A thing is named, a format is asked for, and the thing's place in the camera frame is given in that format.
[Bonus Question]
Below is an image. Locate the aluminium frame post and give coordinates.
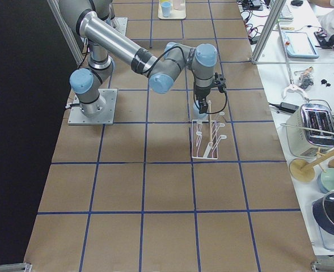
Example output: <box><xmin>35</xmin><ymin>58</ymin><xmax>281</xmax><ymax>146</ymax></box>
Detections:
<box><xmin>251</xmin><ymin>0</ymin><xmax>285</xmax><ymax>64</ymax></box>

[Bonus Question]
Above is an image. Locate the black power adapter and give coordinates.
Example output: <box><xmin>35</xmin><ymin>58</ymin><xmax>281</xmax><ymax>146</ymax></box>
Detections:
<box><xmin>268</xmin><ymin>102</ymin><xmax>299</xmax><ymax>113</ymax></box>

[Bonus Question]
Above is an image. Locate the light blue ikea cup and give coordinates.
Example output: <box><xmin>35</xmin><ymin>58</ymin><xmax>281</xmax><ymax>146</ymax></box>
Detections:
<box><xmin>192</xmin><ymin>104</ymin><xmax>208</xmax><ymax>120</ymax></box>

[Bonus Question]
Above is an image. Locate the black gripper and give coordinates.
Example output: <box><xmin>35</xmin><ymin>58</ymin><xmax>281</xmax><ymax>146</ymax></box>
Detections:
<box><xmin>193</xmin><ymin>73</ymin><xmax>227</xmax><ymax>114</ymax></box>

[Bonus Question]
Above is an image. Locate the pink plastic cup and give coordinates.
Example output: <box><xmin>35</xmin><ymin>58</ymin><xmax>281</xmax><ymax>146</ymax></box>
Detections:
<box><xmin>172</xmin><ymin>0</ymin><xmax>183</xmax><ymax>10</ymax></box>

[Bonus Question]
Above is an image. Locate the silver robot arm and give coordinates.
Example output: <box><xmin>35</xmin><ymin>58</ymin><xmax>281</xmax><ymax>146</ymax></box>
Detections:
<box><xmin>93</xmin><ymin>0</ymin><xmax>116</xmax><ymax>28</ymax></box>
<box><xmin>58</xmin><ymin>1</ymin><xmax>226</xmax><ymax>116</ymax></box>

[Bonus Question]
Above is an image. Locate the green bowl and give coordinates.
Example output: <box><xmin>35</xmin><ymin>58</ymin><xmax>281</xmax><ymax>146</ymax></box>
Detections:
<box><xmin>317</xmin><ymin>168</ymin><xmax>334</xmax><ymax>193</ymax></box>

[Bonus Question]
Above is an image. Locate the silver toaster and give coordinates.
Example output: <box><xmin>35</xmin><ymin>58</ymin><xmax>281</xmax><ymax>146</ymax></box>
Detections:
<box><xmin>285</xmin><ymin>103</ymin><xmax>334</xmax><ymax>158</ymax></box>

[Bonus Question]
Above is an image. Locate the dark blue pot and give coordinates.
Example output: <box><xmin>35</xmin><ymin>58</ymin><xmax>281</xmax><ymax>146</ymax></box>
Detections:
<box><xmin>312</xmin><ymin>191</ymin><xmax>334</xmax><ymax>235</ymax></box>

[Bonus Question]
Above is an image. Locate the blue plastic cup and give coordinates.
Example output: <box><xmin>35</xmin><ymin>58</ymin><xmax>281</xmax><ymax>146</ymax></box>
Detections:
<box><xmin>160</xmin><ymin>1</ymin><xmax>171</xmax><ymax>18</ymax></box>

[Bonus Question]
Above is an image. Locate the long reacher grabber tool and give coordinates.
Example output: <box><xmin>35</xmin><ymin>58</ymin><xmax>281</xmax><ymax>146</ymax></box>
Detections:
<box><xmin>277</xmin><ymin>24</ymin><xmax>309</xmax><ymax>101</ymax></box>

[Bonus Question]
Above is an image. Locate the wooden mug tree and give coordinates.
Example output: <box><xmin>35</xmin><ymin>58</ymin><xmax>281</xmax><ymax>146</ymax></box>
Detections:
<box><xmin>289</xmin><ymin>148</ymin><xmax>334</xmax><ymax>182</ymax></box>

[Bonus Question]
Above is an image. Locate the white wire cup rack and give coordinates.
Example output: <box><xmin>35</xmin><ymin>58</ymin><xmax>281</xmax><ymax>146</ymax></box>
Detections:
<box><xmin>191</xmin><ymin>111</ymin><xmax>227</xmax><ymax>160</ymax></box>

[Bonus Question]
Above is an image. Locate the cream plastic tray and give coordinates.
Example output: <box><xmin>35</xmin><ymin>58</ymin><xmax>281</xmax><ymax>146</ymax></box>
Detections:
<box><xmin>158</xmin><ymin>0</ymin><xmax>187</xmax><ymax>20</ymax></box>

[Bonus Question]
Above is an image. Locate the teach pendant tablet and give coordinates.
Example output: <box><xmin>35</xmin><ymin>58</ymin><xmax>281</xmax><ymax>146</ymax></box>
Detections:
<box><xmin>282</xmin><ymin>31</ymin><xmax>319</xmax><ymax>59</ymax></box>

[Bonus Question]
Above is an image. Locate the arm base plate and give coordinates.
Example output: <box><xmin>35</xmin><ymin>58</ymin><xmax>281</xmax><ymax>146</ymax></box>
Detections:
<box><xmin>111</xmin><ymin>17</ymin><xmax>128</xmax><ymax>36</ymax></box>
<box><xmin>67</xmin><ymin>88</ymin><xmax>118</xmax><ymax>125</ymax></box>

